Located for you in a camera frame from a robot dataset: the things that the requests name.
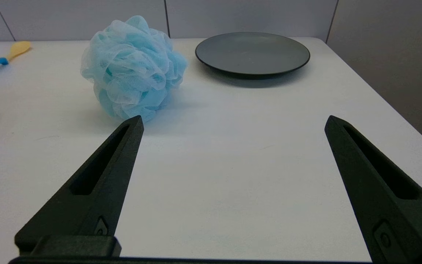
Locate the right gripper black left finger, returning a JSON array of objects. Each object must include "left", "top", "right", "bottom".
[{"left": 14, "top": 115, "right": 144, "bottom": 257}]

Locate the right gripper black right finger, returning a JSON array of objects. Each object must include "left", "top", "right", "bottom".
[{"left": 325, "top": 115, "right": 422, "bottom": 264}]

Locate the light blue mesh bath loofah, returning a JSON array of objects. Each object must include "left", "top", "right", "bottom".
[{"left": 81, "top": 15, "right": 188, "bottom": 122}]

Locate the dark grey round plate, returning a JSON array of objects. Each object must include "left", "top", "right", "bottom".
[{"left": 195, "top": 32, "right": 311, "bottom": 79}]

